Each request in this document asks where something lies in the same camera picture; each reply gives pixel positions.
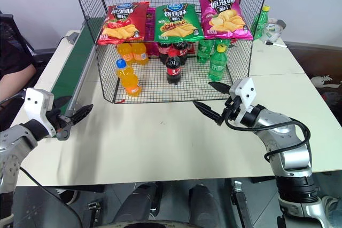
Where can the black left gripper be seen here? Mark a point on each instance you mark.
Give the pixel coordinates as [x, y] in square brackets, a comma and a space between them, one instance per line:
[62, 127]

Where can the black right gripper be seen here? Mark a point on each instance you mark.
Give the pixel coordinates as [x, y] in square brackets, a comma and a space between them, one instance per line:
[232, 108]

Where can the person's bare forearm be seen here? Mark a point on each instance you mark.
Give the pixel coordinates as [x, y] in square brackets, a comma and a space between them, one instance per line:
[16, 81]

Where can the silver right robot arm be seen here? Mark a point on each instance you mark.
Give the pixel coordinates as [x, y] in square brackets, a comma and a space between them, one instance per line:
[288, 142]

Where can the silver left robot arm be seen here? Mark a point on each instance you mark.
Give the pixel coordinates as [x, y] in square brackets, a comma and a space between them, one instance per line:
[13, 145]

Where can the green conveyor belt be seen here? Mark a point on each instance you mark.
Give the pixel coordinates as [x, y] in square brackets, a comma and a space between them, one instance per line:
[72, 65]

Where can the grey device with black cable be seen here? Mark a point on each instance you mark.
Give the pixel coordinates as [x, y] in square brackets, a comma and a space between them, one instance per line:
[72, 38]

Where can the green soda bottle yellow cap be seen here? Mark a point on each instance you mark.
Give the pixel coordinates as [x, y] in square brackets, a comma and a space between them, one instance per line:
[260, 23]
[217, 65]

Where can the cola bottle red cap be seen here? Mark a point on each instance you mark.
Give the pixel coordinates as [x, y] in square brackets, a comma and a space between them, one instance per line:
[173, 69]

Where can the red snack packet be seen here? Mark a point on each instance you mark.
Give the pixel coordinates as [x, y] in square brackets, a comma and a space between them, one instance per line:
[191, 47]

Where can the orange soda bottle blue cap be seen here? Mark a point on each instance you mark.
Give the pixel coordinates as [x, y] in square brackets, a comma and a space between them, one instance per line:
[129, 78]

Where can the white marker pen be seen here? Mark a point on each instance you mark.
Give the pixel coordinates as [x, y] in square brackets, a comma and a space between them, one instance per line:
[276, 44]

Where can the magenta potato chips bag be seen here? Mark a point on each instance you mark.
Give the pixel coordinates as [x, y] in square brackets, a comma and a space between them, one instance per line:
[224, 17]

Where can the green potato chips bag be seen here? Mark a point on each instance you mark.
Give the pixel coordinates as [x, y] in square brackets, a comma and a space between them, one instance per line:
[176, 22]

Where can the white soled shoe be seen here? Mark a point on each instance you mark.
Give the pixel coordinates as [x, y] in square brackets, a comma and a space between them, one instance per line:
[68, 196]

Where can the black mesh office chair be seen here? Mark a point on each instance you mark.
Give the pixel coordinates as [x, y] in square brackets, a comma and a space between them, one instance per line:
[13, 38]

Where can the crumpled clear plastic bag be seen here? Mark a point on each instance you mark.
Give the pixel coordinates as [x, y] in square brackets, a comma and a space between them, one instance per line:
[275, 29]

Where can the purple snack bag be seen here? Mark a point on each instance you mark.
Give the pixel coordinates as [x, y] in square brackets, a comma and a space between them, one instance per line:
[150, 25]

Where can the red potato chips bag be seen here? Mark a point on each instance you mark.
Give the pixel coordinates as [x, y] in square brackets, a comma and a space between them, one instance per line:
[125, 22]

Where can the dark rounded shape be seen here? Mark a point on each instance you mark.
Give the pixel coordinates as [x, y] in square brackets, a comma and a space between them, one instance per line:
[204, 204]
[140, 204]

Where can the black metal stand leg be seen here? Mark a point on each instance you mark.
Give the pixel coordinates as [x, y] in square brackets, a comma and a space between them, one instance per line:
[241, 204]
[93, 212]

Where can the white fishbone pattern slipper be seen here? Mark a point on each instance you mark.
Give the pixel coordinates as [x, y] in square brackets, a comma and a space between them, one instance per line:
[324, 81]

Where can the grey sneaker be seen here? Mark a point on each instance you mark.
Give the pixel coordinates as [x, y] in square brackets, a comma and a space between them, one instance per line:
[332, 210]

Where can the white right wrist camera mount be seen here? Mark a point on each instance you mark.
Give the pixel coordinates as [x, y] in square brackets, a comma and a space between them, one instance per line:
[247, 92]

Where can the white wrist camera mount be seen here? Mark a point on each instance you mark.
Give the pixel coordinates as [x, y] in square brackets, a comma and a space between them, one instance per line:
[37, 105]
[247, 92]

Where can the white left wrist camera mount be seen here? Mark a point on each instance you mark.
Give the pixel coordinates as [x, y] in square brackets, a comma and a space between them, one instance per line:
[37, 105]

